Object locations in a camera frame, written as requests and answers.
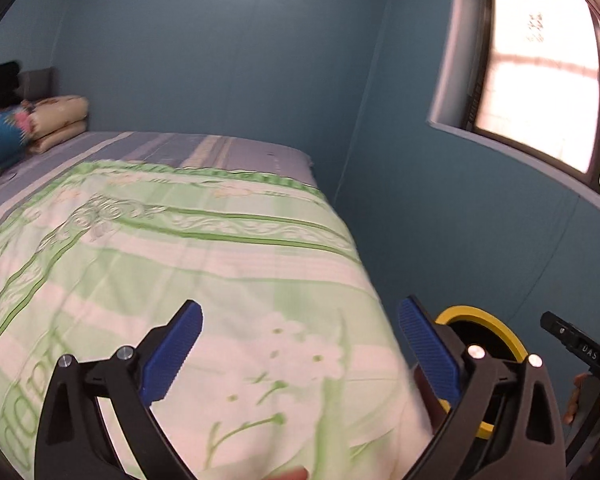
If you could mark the yellow rimmed trash bin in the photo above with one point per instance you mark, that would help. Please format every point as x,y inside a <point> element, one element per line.
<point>480,311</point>

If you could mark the green floral blanket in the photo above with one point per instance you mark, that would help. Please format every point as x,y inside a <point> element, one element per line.
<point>180,270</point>

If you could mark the person's right hand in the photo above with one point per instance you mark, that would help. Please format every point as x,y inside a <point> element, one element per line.
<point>572,402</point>

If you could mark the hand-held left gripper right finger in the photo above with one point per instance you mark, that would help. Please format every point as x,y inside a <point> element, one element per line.
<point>427,350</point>

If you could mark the brown framed window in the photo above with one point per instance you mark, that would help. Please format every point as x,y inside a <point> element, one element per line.
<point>535,85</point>

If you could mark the blue floral folded quilt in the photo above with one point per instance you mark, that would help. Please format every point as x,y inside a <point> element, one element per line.
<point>0,135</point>

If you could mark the beige folded quilt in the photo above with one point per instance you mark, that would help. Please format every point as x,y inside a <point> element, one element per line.
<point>60,115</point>

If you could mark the paper cutout window decal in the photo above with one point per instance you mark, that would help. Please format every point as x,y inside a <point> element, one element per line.
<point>534,27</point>

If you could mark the grey padded headboard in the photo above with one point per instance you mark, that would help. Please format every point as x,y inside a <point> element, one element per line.
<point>37,82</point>

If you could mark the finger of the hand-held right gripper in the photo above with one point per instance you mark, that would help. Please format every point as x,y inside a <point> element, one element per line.
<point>557,327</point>

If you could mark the bed with grey striped sheet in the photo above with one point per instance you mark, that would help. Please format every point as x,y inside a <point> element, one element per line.
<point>170,147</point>

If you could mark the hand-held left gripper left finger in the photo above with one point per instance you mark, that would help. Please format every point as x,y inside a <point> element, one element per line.
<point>172,350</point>

